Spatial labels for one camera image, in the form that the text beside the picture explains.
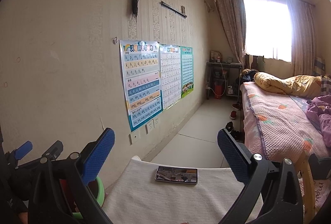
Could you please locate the wooden frame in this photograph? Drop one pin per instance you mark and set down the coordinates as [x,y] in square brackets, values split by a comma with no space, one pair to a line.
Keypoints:
[309,187]

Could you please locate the single hole wall socket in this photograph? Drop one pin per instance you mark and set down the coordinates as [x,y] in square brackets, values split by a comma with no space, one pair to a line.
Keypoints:
[134,137]

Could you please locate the purple quilt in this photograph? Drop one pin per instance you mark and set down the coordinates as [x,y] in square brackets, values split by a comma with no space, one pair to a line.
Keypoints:
[322,118]

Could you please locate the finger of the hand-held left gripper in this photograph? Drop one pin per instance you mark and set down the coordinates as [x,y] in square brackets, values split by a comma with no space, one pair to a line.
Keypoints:
[24,149]
[51,150]

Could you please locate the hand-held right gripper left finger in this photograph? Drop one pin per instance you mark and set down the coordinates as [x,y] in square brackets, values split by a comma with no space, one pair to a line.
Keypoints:
[99,156]

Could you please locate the bright window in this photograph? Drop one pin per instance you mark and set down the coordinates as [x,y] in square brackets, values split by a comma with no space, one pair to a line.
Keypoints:
[267,27]

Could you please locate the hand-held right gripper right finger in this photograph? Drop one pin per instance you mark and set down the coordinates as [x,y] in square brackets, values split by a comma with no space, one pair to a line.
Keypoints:
[232,156]

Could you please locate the green red trash bin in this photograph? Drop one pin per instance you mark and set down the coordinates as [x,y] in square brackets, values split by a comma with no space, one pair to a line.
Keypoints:
[100,191]

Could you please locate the small green toy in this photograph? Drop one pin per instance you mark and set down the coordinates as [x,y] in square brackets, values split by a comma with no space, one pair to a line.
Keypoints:
[228,59]

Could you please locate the white chart wall poster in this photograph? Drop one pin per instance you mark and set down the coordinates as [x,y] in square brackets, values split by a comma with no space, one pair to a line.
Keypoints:
[170,76]

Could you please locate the metal glass shelf table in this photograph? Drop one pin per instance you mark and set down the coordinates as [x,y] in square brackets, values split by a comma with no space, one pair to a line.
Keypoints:
[213,64]

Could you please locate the pink embroidered cushion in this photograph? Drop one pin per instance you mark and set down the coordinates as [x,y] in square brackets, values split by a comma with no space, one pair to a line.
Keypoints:
[320,190]

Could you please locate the red bucket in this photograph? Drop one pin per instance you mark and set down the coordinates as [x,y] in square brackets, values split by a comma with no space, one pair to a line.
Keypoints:
[219,91]

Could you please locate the blue letter wall poster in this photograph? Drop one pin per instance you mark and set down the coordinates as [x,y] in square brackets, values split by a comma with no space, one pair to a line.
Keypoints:
[141,84]

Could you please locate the small white bag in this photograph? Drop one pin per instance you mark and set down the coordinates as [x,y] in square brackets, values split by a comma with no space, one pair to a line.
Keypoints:
[230,90]

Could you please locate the dark clothes pile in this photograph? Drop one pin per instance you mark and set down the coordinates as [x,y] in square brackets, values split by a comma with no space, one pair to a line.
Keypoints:
[247,74]

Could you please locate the white wall socket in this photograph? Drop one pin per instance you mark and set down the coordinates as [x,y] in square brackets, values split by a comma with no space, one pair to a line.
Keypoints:
[157,121]
[150,127]

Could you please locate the black wall rail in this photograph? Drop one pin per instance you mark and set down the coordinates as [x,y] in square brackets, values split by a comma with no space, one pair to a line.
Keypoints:
[173,9]

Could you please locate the smartphone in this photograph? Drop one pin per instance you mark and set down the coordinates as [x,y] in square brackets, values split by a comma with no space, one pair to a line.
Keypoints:
[176,175]

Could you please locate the white table cloth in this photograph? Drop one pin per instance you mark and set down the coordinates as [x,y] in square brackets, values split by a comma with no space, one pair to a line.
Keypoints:
[168,203]

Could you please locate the green chart wall poster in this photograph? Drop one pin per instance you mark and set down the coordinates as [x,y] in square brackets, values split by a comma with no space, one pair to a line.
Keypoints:
[186,68]

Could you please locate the bed with pink blanket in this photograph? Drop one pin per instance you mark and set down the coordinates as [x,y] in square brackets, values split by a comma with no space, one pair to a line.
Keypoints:
[279,120]

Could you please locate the patterned pink curtain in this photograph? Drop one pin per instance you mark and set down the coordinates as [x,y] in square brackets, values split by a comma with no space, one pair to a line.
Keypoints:
[230,22]
[301,37]

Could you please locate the plaid cloth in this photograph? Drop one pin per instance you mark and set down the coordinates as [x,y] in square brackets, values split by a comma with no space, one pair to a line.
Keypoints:
[325,85]

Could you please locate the yellow quilt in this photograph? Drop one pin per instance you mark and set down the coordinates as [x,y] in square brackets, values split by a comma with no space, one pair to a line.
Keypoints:
[289,84]

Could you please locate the person's left hand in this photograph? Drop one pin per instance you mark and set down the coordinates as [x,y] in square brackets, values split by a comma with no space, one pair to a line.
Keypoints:
[23,218]

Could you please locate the small wall hook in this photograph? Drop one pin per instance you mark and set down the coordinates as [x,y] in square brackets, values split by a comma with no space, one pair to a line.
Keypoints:
[115,40]

